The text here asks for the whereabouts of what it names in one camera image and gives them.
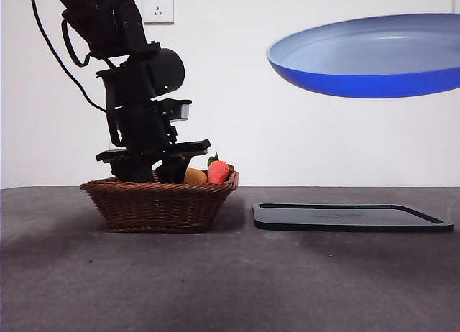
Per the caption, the blue round plate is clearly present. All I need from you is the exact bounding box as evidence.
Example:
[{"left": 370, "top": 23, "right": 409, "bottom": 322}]
[{"left": 266, "top": 12, "right": 460, "bottom": 100}]

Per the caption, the yellow-brown potato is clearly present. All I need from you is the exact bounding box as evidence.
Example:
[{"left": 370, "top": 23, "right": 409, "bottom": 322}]
[{"left": 183, "top": 167, "right": 209, "bottom": 185}]

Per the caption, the brown wicker basket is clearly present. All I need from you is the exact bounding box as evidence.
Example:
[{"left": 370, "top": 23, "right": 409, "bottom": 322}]
[{"left": 80, "top": 168, "right": 240, "bottom": 234}]

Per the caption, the orange-red carrot with leaves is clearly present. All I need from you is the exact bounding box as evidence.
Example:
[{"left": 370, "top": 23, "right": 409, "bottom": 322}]
[{"left": 206, "top": 151, "right": 236, "bottom": 184}]

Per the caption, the black rectangular tray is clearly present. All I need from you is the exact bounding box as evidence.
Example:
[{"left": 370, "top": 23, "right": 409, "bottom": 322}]
[{"left": 252, "top": 202, "right": 455, "bottom": 234}]

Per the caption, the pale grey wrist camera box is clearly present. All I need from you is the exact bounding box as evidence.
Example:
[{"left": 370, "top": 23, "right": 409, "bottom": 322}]
[{"left": 157, "top": 98, "right": 193, "bottom": 124}]

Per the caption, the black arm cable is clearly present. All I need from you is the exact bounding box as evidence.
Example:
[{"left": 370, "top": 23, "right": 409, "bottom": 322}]
[
  {"left": 60, "top": 18, "right": 119, "bottom": 70},
  {"left": 29, "top": 0, "right": 109, "bottom": 113}
]

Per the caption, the white wall power socket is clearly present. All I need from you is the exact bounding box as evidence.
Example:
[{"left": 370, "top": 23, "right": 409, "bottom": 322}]
[{"left": 142, "top": 0, "right": 175, "bottom": 26}]

